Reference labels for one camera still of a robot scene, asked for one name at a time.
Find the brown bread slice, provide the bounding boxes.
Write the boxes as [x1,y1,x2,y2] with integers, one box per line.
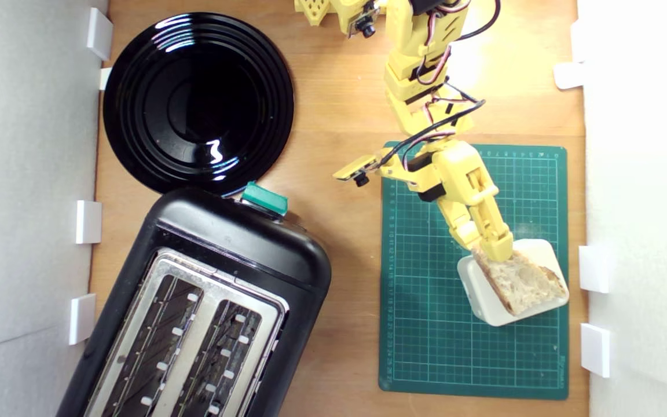
[471,246,569,316]

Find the green toaster lever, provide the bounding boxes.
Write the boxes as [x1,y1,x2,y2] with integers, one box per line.
[241,181,289,217]

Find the black two-slot toaster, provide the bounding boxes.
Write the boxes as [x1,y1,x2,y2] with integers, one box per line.
[56,186,332,417]

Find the white rounded block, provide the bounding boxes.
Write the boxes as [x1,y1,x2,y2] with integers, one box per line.
[457,239,570,327]

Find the green cutting mat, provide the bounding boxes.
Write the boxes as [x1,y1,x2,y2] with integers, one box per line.
[378,141,569,400]

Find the black round plate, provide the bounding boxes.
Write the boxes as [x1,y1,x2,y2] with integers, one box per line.
[102,12,295,196]

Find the yellow-mounted gripper camera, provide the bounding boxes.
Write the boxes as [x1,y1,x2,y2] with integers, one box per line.
[333,153,383,188]

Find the small arm-base camera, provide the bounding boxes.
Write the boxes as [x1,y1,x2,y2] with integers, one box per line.
[345,0,382,40]

